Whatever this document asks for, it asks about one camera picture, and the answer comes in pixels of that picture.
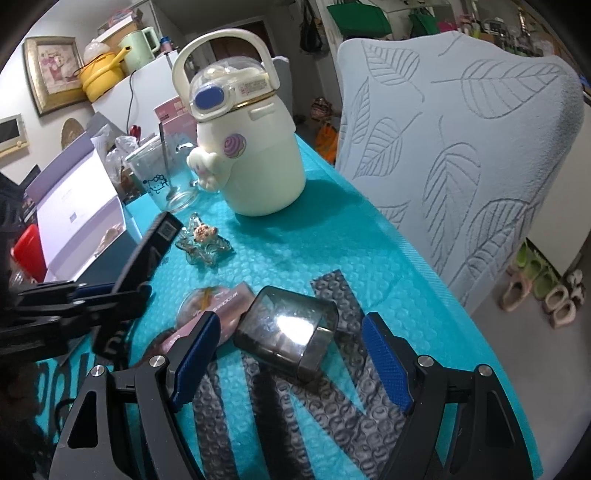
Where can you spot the pink slipper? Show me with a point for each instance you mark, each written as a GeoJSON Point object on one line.
{"type": "Point", "coordinates": [517, 291]}

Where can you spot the round pink blush compact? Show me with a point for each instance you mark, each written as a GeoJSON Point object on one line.
{"type": "Point", "coordinates": [198, 301]}

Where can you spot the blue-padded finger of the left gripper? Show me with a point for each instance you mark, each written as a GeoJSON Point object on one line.
{"type": "Point", "coordinates": [78, 290]}

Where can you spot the teal bubble mailer mat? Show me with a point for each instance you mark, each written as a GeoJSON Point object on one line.
{"type": "Point", "coordinates": [249, 421]}

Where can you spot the woven wall plate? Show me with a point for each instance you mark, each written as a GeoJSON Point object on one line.
{"type": "Point", "coordinates": [70, 131]}

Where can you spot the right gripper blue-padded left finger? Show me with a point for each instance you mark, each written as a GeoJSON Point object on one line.
{"type": "Point", "coordinates": [95, 442]}

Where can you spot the white refrigerator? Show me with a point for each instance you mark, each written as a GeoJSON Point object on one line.
{"type": "Point", "coordinates": [132, 102]}

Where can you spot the clear plastic bag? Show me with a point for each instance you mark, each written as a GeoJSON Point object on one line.
{"type": "Point", "coordinates": [112, 149]}

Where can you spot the light green electric kettle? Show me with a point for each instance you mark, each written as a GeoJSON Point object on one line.
{"type": "Point", "coordinates": [142, 46]}

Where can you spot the gold framed picture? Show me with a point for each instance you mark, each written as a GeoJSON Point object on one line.
{"type": "Point", "coordinates": [52, 64]}

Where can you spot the beige slippers pair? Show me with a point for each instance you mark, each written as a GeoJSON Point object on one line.
{"type": "Point", "coordinates": [560, 307]}

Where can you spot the green tote bag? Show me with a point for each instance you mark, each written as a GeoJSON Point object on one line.
{"type": "Point", "coordinates": [360, 20]}

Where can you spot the wall intercom panel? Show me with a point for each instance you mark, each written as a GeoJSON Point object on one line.
{"type": "Point", "coordinates": [13, 136]}

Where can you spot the grey leaf-pattern chair cover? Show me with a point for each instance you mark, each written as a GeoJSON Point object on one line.
{"type": "Point", "coordinates": [457, 142]}

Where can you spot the cream Cinnamoroll water bottle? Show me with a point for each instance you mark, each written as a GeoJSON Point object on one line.
{"type": "Point", "coordinates": [246, 138]}

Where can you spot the red plastic container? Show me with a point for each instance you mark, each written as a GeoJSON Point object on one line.
{"type": "Point", "coordinates": [28, 253]}

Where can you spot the black hanging handbag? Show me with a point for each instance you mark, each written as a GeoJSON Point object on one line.
{"type": "Point", "coordinates": [310, 38]}

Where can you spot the smoky transparent square case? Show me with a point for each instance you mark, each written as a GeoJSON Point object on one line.
{"type": "Point", "coordinates": [288, 331]}

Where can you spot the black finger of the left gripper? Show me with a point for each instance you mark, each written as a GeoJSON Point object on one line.
{"type": "Point", "coordinates": [110, 309]}

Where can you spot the open lavender gift box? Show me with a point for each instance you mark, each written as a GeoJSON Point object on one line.
{"type": "Point", "coordinates": [75, 204]}

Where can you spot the green slippers pair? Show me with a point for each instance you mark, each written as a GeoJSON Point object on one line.
{"type": "Point", "coordinates": [536, 270]}

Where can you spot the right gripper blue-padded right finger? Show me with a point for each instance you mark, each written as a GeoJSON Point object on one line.
{"type": "Point", "coordinates": [487, 441]}

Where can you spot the yellow pot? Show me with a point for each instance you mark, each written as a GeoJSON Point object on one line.
{"type": "Point", "coordinates": [102, 73]}

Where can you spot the glass Hello Kitty mug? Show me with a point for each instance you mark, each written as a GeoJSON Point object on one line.
{"type": "Point", "coordinates": [146, 163]}

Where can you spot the pearly wavy hair claw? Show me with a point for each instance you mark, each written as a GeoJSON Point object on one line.
{"type": "Point", "coordinates": [111, 234]}

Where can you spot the pink paper cups stack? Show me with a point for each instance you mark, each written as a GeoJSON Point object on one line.
{"type": "Point", "coordinates": [178, 126]}

